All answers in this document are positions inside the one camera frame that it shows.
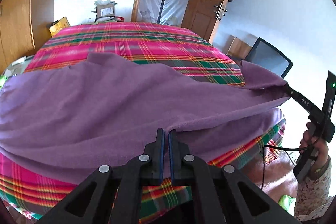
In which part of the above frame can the purple fleece garment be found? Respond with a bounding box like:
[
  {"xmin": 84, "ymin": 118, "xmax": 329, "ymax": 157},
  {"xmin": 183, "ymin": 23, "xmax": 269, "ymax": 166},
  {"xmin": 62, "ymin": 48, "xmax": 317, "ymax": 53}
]
[{"xmin": 1, "ymin": 53, "xmax": 288, "ymax": 184}]

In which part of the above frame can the floral sleeve right forearm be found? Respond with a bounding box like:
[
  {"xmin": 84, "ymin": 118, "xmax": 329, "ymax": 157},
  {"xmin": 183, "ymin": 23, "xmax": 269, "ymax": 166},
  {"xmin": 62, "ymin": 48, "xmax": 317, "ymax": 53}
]
[{"xmin": 294, "ymin": 157, "xmax": 334, "ymax": 222}]

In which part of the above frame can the brown fuzzy blanket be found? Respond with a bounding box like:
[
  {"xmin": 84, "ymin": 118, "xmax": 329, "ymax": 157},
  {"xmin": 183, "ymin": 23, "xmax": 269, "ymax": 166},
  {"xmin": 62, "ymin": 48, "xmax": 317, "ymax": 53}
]
[{"xmin": 241, "ymin": 151, "xmax": 298, "ymax": 202}]

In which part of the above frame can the black mesh office chair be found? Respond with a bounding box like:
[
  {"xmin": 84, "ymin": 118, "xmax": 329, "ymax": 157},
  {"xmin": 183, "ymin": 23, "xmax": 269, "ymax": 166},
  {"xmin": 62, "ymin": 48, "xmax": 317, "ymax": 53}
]
[{"xmin": 244, "ymin": 38, "xmax": 293, "ymax": 78}]

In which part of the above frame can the pink plaid tablecloth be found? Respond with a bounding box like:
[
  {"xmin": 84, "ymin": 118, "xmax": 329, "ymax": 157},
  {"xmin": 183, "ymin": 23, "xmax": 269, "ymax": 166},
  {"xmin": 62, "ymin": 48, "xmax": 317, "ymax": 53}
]
[{"xmin": 1, "ymin": 23, "xmax": 285, "ymax": 223}]

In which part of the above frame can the green tissue pack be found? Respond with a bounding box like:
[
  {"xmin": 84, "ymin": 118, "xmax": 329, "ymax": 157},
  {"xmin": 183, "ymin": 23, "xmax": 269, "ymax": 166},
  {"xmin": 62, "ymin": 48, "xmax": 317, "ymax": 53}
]
[{"xmin": 278, "ymin": 195, "xmax": 296, "ymax": 216}]

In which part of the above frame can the yellow box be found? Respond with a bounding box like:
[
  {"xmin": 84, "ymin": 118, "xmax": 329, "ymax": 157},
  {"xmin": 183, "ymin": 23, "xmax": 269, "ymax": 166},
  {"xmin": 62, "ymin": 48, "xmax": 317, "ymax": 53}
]
[{"xmin": 49, "ymin": 16, "xmax": 71, "ymax": 37}]

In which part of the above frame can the red basket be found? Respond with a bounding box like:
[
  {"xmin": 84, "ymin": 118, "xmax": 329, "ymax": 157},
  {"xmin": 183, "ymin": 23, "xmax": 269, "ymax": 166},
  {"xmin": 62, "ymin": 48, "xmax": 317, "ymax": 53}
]
[{"xmin": 93, "ymin": 16, "xmax": 125, "ymax": 24}]

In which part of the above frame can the wooden board against wall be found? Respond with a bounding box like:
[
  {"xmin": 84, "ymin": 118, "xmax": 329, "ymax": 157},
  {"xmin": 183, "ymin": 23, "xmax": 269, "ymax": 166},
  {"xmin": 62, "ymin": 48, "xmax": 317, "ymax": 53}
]
[{"xmin": 226, "ymin": 37, "xmax": 252, "ymax": 59}]

